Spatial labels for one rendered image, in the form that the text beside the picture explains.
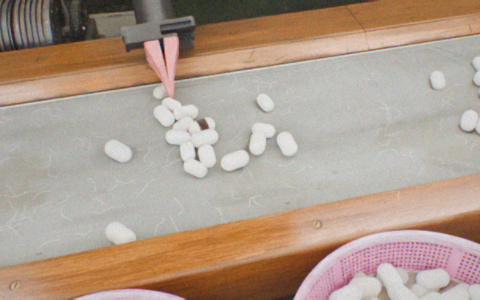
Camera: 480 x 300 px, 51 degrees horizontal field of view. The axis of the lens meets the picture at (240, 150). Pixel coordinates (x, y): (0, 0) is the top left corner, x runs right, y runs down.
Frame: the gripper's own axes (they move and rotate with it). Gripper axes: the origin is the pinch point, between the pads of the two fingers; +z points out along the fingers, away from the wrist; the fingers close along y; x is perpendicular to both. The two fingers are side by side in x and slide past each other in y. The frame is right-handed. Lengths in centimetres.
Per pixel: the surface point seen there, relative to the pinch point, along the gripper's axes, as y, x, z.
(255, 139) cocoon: 8.9, -7.8, 10.1
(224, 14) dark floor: 38, 159, -77
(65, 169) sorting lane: -14.9, -4.8, 8.8
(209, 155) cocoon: 2.7, -8.6, 11.1
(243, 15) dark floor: 47, 157, -74
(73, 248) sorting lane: -13.9, -12.6, 18.7
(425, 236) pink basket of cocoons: 21.5, -20.4, 25.0
